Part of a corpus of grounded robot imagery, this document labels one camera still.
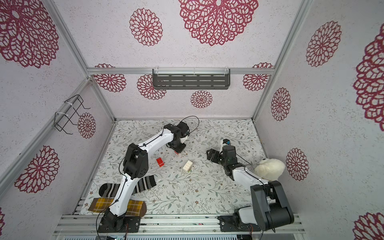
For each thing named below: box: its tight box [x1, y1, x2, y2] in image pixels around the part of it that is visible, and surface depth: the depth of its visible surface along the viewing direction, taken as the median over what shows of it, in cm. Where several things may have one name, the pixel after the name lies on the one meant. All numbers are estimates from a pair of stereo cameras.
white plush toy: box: [254, 158, 286, 181], surface depth 75 cm
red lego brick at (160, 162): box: [156, 157, 165, 168], surface depth 97 cm
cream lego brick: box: [182, 160, 193, 171], surface depth 91 cm
